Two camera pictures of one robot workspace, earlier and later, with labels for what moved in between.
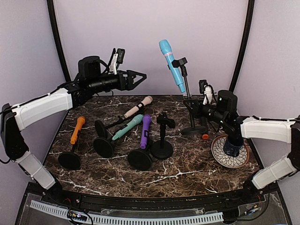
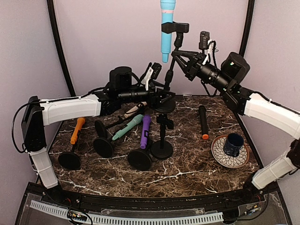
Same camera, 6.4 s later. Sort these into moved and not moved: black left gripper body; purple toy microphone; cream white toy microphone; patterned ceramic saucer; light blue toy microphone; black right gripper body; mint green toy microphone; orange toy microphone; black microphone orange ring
Moved: black left gripper body; black right gripper body; light blue toy microphone
Not moved: purple toy microphone; orange toy microphone; patterned ceramic saucer; mint green toy microphone; cream white toy microphone; black microphone orange ring
